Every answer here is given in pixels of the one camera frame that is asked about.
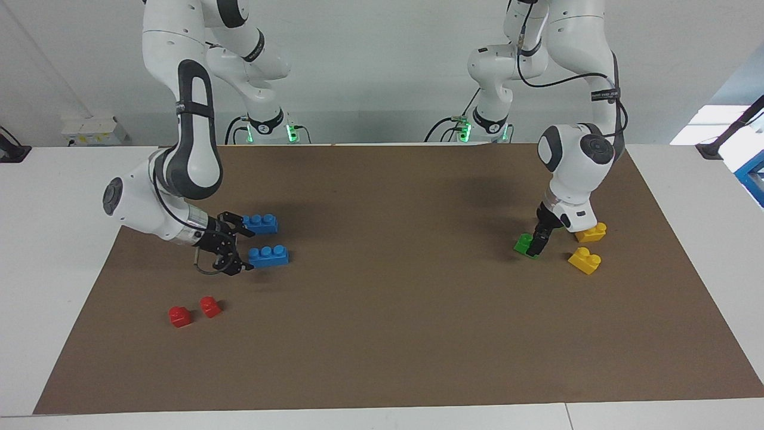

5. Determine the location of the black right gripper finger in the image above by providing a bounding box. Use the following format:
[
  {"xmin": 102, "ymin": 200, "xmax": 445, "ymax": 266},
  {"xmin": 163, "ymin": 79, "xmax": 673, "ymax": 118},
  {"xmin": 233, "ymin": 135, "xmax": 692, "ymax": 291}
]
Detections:
[
  {"xmin": 220, "ymin": 212, "xmax": 254, "ymax": 235},
  {"xmin": 216, "ymin": 250, "xmax": 255, "ymax": 277}
]

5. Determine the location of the green two-stud toy brick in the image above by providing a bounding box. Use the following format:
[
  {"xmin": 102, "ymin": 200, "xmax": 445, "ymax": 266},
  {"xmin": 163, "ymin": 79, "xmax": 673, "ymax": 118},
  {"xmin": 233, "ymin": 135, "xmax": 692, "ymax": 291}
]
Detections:
[{"xmin": 513, "ymin": 233, "xmax": 541, "ymax": 259}]

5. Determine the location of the blue three-stud toy brick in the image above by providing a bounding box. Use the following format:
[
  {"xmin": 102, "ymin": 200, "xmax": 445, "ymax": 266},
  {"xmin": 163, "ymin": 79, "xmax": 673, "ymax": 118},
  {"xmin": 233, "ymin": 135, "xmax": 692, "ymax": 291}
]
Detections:
[
  {"xmin": 247, "ymin": 245, "xmax": 290, "ymax": 268},
  {"xmin": 242, "ymin": 213, "xmax": 279, "ymax": 235}
]

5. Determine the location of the yellow two-stud toy brick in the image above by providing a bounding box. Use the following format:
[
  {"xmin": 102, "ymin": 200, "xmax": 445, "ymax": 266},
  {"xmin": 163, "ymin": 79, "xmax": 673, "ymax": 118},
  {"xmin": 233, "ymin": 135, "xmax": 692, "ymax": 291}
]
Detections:
[
  {"xmin": 574, "ymin": 222, "xmax": 608, "ymax": 244},
  {"xmin": 567, "ymin": 247, "xmax": 602, "ymax": 275}
]

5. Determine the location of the black stand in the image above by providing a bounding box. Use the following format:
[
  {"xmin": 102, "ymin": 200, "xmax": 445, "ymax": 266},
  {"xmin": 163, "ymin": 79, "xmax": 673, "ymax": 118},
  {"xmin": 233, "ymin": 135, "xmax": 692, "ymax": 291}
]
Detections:
[{"xmin": 695, "ymin": 94, "xmax": 764, "ymax": 161}]

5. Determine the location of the brown table mat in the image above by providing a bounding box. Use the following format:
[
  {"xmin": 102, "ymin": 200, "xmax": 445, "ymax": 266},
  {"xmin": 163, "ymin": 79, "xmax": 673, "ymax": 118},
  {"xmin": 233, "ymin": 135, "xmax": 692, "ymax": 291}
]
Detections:
[{"xmin": 33, "ymin": 142, "xmax": 764, "ymax": 416}]

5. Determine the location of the white box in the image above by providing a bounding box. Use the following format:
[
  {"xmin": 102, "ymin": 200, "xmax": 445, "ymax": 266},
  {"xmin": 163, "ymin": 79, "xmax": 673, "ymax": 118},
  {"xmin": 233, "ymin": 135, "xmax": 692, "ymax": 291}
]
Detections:
[{"xmin": 61, "ymin": 115, "xmax": 131, "ymax": 148}]

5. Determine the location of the black clamp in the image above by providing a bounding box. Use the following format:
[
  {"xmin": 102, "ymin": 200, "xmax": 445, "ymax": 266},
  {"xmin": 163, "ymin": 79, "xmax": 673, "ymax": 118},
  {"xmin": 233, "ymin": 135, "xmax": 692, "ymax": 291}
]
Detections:
[{"xmin": 0, "ymin": 125, "xmax": 32, "ymax": 164}]

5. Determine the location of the black base cable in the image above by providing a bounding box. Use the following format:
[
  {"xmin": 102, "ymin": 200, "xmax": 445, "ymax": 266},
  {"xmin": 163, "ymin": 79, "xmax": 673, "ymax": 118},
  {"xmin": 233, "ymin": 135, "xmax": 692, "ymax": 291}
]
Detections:
[
  {"xmin": 224, "ymin": 115, "xmax": 248, "ymax": 146},
  {"xmin": 424, "ymin": 115, "xmax": 467, "ymax": 143}
]

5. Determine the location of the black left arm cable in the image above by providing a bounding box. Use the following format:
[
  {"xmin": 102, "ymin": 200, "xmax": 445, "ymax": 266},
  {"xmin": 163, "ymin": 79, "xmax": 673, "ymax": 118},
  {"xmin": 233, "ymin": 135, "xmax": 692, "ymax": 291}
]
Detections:
[{"xmin": 516, "ymin": 0, "xmax": 629, "ymax": 159}]

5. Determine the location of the blue frame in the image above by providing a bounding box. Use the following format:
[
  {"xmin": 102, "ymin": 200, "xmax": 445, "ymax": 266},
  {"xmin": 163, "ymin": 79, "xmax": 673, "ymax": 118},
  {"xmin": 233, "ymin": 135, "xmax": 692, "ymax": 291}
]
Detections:
[{"xmin": 734, "ymin": 149, "xmax": 764, "ymax": 208}]

